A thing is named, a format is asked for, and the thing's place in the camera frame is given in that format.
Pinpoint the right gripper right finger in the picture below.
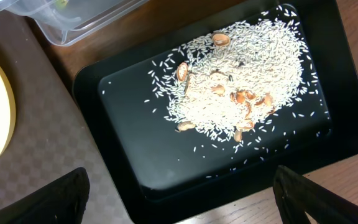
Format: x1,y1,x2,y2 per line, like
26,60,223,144
273,166,358,224

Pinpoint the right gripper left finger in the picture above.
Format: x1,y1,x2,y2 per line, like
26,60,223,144
0,167,90,224

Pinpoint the black waste tray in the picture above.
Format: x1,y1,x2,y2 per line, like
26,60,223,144
73,1,358,223

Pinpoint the clear plastic waste bin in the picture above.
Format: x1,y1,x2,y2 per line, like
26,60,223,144
0,0,147,47

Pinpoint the brown plastic serving tray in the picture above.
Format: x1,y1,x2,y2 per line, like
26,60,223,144
0,11,130,223

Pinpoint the spilled rice pile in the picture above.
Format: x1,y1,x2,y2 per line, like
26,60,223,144
101,4,331,180

